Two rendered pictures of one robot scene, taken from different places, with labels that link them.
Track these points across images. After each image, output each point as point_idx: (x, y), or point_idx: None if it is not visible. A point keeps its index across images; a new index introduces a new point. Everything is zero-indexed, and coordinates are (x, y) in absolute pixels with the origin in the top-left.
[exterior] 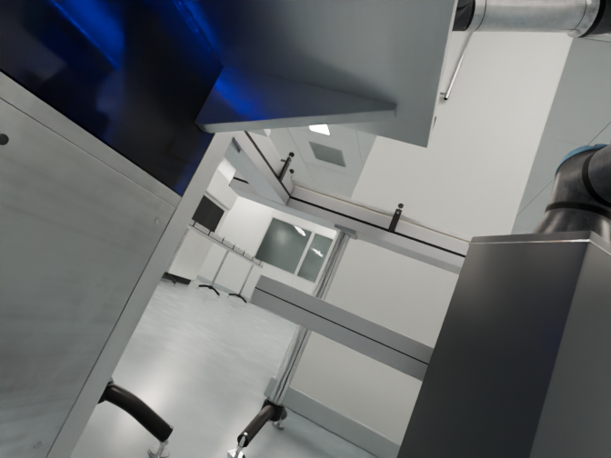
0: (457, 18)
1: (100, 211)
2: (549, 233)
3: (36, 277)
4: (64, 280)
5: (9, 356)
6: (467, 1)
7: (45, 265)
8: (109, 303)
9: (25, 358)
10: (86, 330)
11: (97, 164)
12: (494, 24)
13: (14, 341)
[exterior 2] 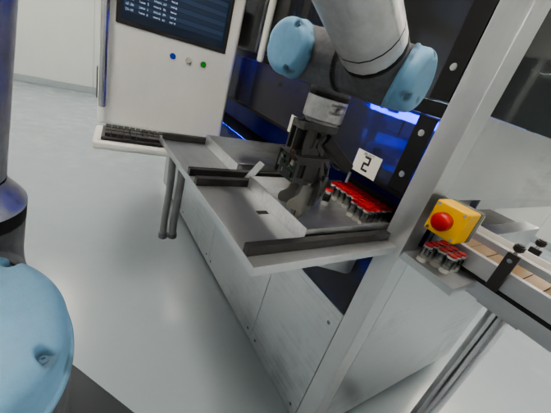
0: (351, 83)
1: (303, 301)
2: (84, 373)
3: (288, 317)
4: (294, 325)
5: (283, 344)
6: (323, 74)
7: (289, 314)
8: (310, 356)
9: (286, 351)
10: (302, 361)
11: (301, 279)
12: (335, 40)
13: (284, 338)
